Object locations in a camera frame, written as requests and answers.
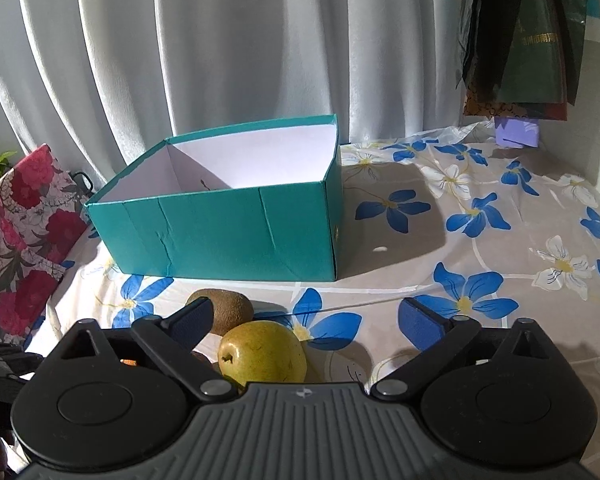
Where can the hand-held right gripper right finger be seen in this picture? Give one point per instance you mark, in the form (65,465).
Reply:
(420,317)

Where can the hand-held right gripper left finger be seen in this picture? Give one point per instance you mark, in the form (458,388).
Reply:
(197,317)

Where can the brown kiwi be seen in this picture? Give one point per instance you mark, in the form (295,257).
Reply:
(230,307)

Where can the yellow-green pear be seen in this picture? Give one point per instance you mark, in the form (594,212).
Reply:
(265,350)

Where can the teal cardboard box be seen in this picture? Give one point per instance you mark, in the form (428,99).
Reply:
(230,230)

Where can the blue flower tablecloth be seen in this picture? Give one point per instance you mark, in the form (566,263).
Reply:
(405,240)

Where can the red floral cloth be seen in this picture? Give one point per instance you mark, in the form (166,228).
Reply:
(25,240)

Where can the purple paper box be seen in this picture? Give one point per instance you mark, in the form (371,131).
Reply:
(517,132)

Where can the orange patterned bag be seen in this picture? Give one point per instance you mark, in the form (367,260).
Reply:
(485,110)

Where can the white curtain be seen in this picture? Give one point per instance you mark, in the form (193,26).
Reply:
(230,50)

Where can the dark green plastic bag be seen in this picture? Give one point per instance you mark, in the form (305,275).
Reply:
(530,35)

